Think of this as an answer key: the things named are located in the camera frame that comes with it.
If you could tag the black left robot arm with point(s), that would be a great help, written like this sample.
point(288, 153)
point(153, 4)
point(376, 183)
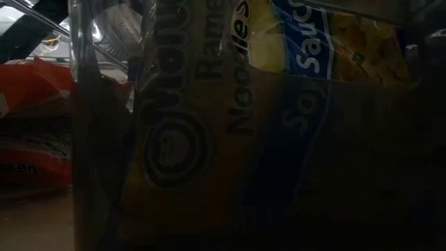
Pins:
point(21, 35)

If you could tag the clear plastic bin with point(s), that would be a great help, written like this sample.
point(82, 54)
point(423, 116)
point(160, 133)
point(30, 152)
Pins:
point(31, 195)

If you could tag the blue Maruchan ramen pack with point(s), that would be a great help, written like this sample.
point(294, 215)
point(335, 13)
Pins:
point(306, 42)

